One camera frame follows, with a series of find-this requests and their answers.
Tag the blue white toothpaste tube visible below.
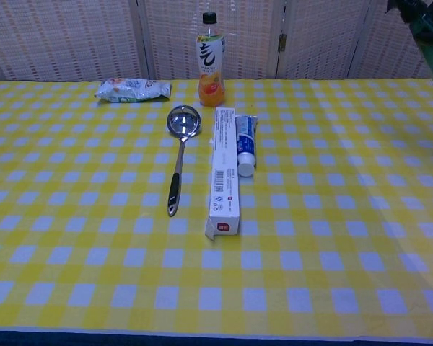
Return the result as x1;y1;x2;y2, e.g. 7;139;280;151
235;114;258;178

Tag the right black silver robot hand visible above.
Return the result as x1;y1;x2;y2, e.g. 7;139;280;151
384;0;433;39

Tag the yellow white checkered tablecloth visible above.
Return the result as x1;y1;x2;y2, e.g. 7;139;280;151
0;77;433;340

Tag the white snack packet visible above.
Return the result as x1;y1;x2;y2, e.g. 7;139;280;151
94;78;172;104

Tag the orange drink bottle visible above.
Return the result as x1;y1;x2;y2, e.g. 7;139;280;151
196;12;227;108

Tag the steel ladle black handle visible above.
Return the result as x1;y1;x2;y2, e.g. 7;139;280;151
166;105;202;218

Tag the woven folding screen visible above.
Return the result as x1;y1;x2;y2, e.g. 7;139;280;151
0;0;433;86

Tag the white toothpaste box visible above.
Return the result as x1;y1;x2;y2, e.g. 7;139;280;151
204;107;242;241

